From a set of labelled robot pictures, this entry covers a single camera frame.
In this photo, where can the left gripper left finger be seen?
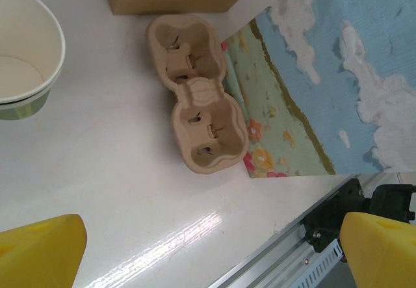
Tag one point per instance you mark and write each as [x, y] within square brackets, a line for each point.
[39, 255]

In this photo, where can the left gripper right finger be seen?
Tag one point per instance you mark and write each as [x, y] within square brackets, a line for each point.
[383, 255]

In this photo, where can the brown pulp cup carrier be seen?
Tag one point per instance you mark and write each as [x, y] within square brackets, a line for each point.
[201, 106]

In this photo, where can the green paper cup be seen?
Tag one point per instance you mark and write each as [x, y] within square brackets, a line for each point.
[19, 112]
[26, 41]

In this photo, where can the wide aluminium base rail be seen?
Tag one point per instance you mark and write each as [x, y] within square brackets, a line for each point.
[269, 262]

